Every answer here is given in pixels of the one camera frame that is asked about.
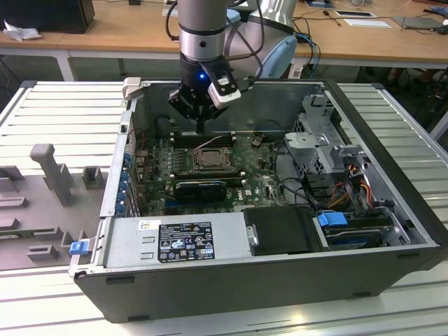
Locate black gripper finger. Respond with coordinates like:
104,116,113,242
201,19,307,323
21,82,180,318
201,106,225,136
168,88,202,136

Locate silver green CPU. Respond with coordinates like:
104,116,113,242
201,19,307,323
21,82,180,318
202,150,225,167

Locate metal socket cover frame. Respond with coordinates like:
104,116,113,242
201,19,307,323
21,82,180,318
192,148,235,172

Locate black RAM slot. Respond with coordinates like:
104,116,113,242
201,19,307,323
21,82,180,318
171,178,246,185
171,172,245,179
170,169,244,176
170,131,236,138
171,140,237,148
171,137,237,144
171,175,246,181
171,134,236,141

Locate black CPU socket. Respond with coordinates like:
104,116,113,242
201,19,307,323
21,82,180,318
190,146,236,173

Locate black cylinder part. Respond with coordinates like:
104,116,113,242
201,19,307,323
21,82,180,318
155,116,169,138

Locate black graphics card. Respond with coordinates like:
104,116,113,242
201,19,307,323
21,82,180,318
174,179,228,203

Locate wooden desk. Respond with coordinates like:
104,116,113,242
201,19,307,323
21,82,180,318
57,0,448,76
0,20,85,83

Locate green motherboard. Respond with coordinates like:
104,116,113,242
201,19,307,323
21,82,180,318
134,134,291,215

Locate silver perforated drive cage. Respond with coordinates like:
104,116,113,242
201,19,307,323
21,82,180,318
283,91,355,176

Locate silver power supply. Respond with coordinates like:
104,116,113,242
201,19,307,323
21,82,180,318
103,211,253,271

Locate blue book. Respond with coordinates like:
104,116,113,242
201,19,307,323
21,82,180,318
303,0,337,9

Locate black box device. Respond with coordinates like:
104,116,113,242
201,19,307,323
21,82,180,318
0,0,95,35

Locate blue disk carrier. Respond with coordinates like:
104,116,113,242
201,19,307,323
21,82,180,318
316,209,351,234

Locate black silver PC case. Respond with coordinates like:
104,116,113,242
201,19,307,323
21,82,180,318
68,76,448,325

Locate blue case latch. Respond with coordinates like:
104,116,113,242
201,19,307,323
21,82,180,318
69,240,88,257

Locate grey parts rack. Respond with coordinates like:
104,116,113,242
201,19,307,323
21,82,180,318
0,142,109,272

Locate white paper sheet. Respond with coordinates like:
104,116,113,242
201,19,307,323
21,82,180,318
344,17,393,29

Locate dark hard disk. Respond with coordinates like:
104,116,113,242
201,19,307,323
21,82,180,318
323,226,389,250

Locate green RAM stick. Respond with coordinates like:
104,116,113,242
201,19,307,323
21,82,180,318
0,229,36,243

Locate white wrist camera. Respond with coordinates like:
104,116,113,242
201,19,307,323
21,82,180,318
206,75,243,110

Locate red black fan wire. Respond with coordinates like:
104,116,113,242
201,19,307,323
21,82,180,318
134,128,145,157

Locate light grey case handle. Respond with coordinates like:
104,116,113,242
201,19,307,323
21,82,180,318
121,76,144,103

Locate black cable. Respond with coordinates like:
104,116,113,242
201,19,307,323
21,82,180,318
274,139,316,211

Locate silver disk bay bracket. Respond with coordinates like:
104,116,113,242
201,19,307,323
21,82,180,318
328,143,412,246

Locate orange yellow power wires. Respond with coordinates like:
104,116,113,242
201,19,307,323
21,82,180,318
328,164,374,211

